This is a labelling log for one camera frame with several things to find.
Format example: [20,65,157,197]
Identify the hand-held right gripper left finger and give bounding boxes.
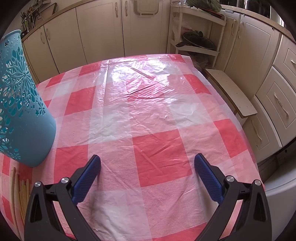
[24,154,101,241]

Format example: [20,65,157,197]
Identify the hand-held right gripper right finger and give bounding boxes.
[194,153,272,241]

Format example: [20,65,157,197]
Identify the bunch of pale chopsticks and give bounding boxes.
[10,166,31,226]

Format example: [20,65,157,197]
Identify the blue perforated plastic basket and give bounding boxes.
[0,29,57,168]

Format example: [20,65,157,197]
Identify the white appliance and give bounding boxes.
[264,162,296,241]

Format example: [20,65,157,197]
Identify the red white checkered tablecloth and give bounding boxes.
[0,53,265,241]

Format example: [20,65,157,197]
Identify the white wooden stool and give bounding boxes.
[205,68,258,127]

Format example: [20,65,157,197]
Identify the clear plastic bag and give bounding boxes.
[194,54,211,68]

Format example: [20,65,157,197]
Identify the white shelf trolley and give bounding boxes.
[166,6,227,70]

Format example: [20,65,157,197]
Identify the black pan with glass lid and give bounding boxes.
[176,31,215,50]

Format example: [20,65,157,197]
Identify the cream microwave base cabinet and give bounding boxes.
[218,9,296,163]

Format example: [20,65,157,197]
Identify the cream sink base cabinet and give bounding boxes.
[22,0,173,84]

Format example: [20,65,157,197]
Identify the white plastic bag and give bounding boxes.
[172,17,184,40]

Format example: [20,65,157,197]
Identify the grey metal tray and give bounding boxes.
[35,2,57,24]

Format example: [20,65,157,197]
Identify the bagged green vegetables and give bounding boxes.
[186,0,222,12]

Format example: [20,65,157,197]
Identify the cream hanging waste bin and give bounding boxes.
[134,0,162,17]

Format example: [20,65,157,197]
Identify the wall utensil rack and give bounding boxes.
[20,6,35,33]

